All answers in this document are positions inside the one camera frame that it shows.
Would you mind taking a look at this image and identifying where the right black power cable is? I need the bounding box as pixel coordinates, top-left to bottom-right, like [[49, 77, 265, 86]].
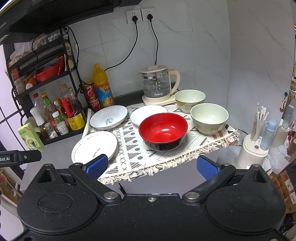
[[146, 14, 160, 67]]

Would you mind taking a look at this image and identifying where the left black power cable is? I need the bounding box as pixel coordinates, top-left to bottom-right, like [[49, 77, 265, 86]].
[[103, 15, 139, 72]]

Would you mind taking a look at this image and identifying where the soy sauce jug red handle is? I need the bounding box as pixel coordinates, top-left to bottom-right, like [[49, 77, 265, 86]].
[[61, 97, 85, 131]]

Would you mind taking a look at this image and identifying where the white wall socket right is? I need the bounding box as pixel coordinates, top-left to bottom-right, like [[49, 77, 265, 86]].
[[141, 8, 156, 22]]

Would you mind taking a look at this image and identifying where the red plastic basin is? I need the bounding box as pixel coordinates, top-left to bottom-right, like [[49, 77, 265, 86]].
[[34, 56, 65, 82]]

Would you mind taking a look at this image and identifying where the pale green bowl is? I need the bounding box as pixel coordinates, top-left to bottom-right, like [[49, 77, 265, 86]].
[[190, 103, 229, 136], [174, 89, 206, 113]]

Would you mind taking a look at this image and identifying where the white lidded seasoning jar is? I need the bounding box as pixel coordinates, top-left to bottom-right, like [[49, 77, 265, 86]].
[[56, 121, 69, 136]]

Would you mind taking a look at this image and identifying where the orange juice bottle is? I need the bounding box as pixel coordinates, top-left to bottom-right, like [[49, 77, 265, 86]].
[[92, 63, 115, 108]]

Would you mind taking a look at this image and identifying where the person's left hand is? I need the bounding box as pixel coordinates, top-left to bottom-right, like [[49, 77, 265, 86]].
[[0, 175, 6, 185]]

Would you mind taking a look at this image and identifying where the white wall socket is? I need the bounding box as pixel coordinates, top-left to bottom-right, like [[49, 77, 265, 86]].
[[141, 8, 156, 22], [125, 9, 142, 24]]

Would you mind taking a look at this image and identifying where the white wall socket left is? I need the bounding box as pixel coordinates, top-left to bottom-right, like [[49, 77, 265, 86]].
[[125, 9, 142, 24]]

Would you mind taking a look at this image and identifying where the red and black bowl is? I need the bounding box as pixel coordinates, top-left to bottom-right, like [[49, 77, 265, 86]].
[[138, 113, 188, 152]]

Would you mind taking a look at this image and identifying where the cardboard box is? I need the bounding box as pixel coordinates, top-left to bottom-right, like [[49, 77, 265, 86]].
[[269, 171, 296, 213]]

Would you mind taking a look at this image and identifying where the white plate brown rim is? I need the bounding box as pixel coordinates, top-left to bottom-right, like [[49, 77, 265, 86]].
[[71, 131, 117, 164]]

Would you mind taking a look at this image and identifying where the blue thermos bottle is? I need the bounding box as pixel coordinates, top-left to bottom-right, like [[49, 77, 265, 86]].
[[260, 119, 278, 151]]

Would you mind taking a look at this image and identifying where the cream kettle base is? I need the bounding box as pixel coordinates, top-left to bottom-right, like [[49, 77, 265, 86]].
[[142, 94, 176, 106]]

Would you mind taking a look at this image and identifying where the black metal shelf rack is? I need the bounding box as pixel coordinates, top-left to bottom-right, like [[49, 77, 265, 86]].
[[4, 26, 93, 146]]

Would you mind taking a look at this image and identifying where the white utensil sterilizer holder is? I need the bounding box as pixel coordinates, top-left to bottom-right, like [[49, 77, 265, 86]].
[[236, 134, 269, 169]]

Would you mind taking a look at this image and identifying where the small clear spice jar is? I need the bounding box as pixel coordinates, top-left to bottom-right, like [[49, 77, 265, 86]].
[[44, 122, 58, 139]]

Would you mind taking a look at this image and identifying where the pale green bowl front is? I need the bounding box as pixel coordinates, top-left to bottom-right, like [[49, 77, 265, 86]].
[[190, 103, 229, 136]]

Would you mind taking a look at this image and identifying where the green product box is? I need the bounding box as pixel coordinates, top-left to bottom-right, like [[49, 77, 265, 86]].
[[17, 123, 45, 151]]

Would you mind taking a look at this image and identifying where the glass electric kettle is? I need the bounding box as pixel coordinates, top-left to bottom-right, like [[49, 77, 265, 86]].
[[139, 65, 181, 100]]

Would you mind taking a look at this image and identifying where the black range hood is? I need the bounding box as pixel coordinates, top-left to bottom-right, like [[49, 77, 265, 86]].
[[0, 0, 140, 44]]

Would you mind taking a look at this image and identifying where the white plate Sweet print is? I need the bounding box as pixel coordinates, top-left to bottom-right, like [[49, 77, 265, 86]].
[[90, 105, 128, 131]]

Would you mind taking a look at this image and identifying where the black power cable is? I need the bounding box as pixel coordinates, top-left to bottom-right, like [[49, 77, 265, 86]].
[[103, 15, 139, 72], [146, 14, 160, 67]]

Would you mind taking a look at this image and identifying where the green label sauce bottle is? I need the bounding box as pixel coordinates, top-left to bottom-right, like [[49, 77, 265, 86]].
[[42, 93, 58, 132]]

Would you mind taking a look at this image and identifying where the white plate Baking print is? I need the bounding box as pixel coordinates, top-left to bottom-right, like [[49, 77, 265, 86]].
[[130, 105, 168, 126]]

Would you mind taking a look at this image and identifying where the patterned fringed table cloth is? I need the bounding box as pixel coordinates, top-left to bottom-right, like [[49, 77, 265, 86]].
[[81, 103, 241, 186]]

